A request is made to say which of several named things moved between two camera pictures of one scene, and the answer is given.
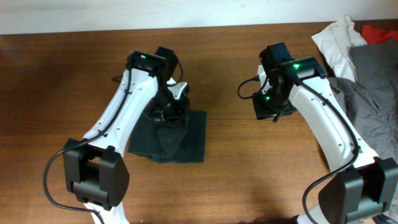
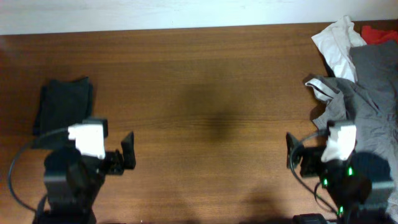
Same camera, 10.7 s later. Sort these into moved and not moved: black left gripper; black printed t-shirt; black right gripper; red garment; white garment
Moved: black right gripper; black printed t-shirt; black left gripper
Not moved: white garment; red garment
